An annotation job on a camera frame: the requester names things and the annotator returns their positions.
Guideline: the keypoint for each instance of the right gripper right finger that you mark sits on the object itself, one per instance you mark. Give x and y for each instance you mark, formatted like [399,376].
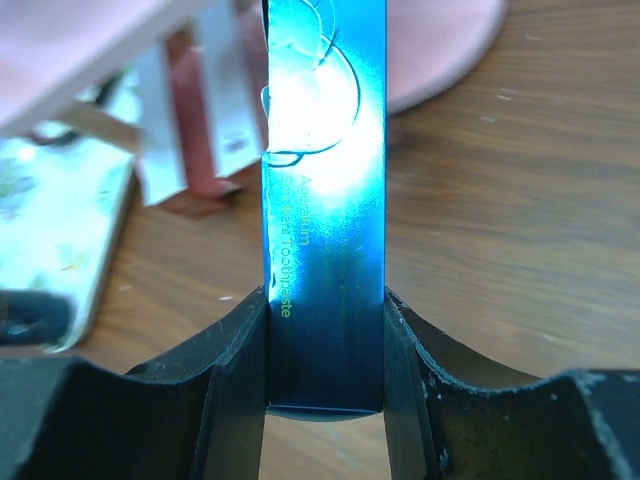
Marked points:
[453,413]

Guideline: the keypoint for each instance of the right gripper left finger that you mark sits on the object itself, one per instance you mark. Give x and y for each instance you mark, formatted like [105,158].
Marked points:
[195,411]

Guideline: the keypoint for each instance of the blue toothpaste box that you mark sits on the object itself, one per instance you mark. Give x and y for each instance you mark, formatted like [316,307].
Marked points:
[324,207]

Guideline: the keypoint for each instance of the red toothpaste box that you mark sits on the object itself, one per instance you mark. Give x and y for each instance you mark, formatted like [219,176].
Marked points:
[233,127]
[175,165]

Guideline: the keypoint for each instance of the pink three-tier shelf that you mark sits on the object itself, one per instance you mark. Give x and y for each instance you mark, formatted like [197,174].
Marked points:
[51,50]

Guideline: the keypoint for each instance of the dark mug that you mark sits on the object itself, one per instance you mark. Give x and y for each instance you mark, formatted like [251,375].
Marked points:
[34,317]

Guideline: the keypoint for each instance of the floral serving tray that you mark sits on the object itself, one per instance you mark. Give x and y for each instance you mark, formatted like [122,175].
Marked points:
[61,215]

